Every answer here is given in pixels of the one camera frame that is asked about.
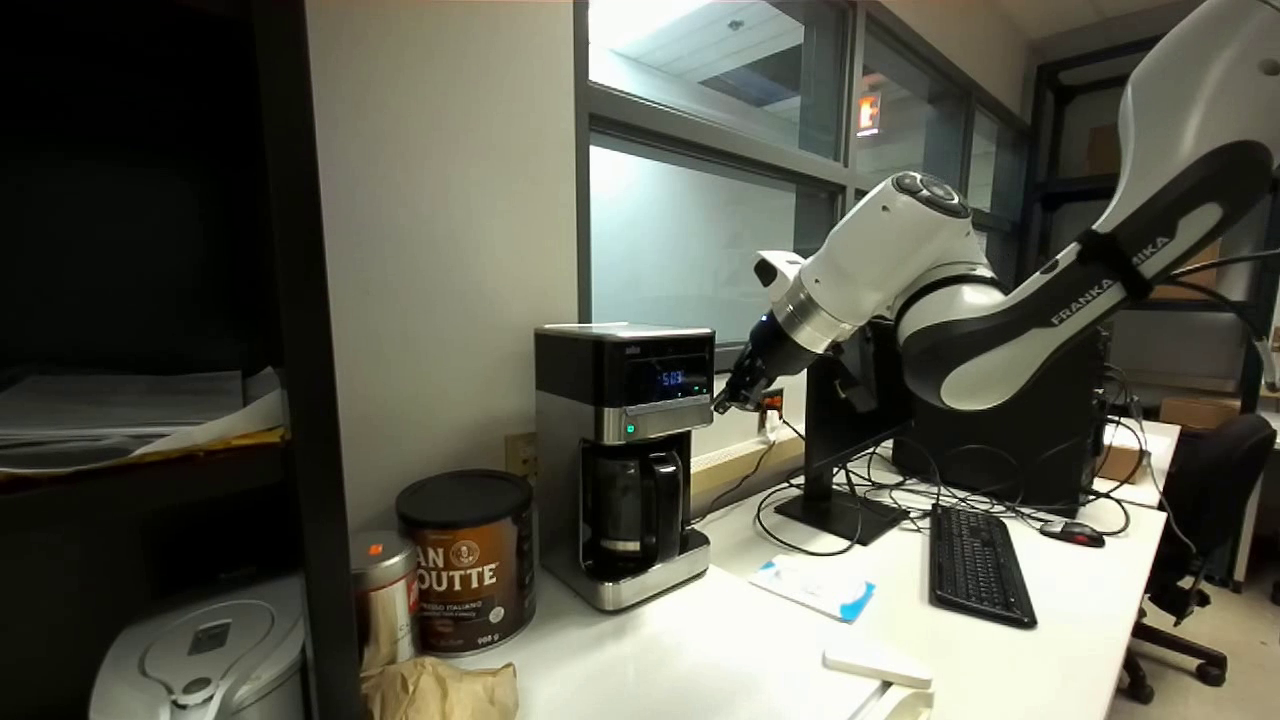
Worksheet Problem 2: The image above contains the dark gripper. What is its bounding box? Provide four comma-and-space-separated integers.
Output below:
709, 311, 810, 419

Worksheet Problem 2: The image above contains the black silver coffee maker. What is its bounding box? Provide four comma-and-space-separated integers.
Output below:
530, 322, 720, 615

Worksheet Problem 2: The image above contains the glass coffee carafe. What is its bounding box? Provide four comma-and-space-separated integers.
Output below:
584, 450, 693, 583

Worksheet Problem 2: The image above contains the brown coffee can black lid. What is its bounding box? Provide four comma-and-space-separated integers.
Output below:
392, 470, 544, 658

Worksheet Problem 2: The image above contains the black computer monitor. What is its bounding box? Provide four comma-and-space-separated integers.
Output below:
773, 325, 918, 547

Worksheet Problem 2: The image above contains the white blue paper packet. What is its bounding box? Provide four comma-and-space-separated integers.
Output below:
744, 547, 878, 629

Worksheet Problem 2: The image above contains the black keyboard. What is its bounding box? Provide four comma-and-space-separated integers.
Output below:
923, 500, 1044, 631

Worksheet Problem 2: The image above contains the white flat plastic object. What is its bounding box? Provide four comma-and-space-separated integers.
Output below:
819, 645, 941, 720

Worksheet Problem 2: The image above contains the black computer mouse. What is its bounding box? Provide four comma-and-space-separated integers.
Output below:
1046, 517, 1108, 551

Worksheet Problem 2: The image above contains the black metal storage rack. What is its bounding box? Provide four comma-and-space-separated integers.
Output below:
1014, 15, 1280, 419

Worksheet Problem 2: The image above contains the small silver tin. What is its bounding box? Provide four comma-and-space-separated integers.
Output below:
346, 529, 421, 671

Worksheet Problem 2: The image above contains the crumpled brown paper bag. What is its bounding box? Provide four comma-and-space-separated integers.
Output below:
354, 653, 525, 720

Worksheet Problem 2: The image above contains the flat cardboard box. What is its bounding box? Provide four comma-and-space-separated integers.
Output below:
1085, 116, 1128, 181
1157, 231, 1242, 304

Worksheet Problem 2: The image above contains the black shelf unit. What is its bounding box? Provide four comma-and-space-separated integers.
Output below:
0, 0, 367, 720

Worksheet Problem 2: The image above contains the black office chair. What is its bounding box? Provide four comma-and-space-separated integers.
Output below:
1117, 410, 1280, 709

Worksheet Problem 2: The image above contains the white rounded kitchen appliance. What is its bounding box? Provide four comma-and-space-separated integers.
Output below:
83, 572, 316, 720

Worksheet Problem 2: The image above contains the stack of white papers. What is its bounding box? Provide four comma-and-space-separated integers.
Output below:
0, 365, 291, 480

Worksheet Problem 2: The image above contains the wall power outlet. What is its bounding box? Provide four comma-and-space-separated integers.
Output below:
753, 389, 792, 445

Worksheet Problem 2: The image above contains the black power cable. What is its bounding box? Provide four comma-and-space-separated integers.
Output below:
694, 411, 810, 523

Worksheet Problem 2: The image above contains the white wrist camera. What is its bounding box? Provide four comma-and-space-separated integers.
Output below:
753, 250, 810, 301

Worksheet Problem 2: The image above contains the grey window frame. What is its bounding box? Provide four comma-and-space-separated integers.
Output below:
573, 0, 1035, 376

